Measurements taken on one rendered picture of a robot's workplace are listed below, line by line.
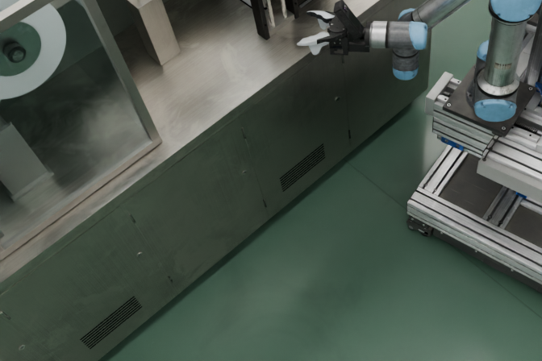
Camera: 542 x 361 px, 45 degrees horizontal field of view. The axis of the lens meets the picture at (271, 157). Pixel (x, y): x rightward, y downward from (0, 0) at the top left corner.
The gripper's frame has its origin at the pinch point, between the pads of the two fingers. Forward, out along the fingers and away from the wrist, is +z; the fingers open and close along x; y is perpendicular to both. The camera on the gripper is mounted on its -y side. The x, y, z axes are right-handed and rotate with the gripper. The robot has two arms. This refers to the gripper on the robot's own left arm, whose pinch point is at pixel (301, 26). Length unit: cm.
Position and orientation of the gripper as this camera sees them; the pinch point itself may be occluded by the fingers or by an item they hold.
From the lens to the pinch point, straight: 193.9
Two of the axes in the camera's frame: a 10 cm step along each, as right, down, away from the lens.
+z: -9.7, -0.8, 2.4
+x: 2.2, -7.3, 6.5
